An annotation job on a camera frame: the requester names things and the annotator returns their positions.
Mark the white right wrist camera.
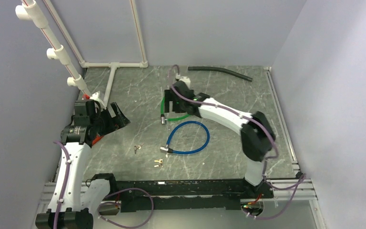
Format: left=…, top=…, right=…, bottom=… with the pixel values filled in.
left=175, top=73, right=191, bottom=87

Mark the green cable lock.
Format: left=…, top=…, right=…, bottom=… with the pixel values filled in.
left=160, top=97, right=190, bottom=125

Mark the aluminium extrusion frame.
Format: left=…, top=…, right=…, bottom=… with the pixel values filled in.
left=31, top=66, right=329, bottom=229

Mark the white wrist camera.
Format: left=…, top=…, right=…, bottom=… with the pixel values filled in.
left=175, top=73, right=191, bottom=87
left=90, top=91, right=104, bottom=103

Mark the black foam tube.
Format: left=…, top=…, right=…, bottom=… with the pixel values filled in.
left=187, top=66, right=253, bottom=82

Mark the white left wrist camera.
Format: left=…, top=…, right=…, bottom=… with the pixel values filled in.
left=90, top=91, right=104, bottom=103

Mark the white PVC pipe frame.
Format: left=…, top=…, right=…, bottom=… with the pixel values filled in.
left=15, top=0, right=148, bottom=109

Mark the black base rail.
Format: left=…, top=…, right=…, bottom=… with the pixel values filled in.
left=104, top=178, right=274, bottom=213

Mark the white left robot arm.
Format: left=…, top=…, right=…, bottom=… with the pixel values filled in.
left=35, top=99, right=130, bottom=229

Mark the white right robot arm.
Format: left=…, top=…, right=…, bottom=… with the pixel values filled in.
left=163, top=80, right=277, bottom=198

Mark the red handled adjustable wrench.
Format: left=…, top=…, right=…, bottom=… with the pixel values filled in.
left=91, top=135, right=103, bottom=146

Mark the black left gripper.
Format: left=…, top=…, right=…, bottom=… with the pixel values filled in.
left=90, top=102, right=129, bottom=137

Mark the blue cable lock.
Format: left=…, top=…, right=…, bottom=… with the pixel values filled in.
left=160, top=121, right=211, bottom=155

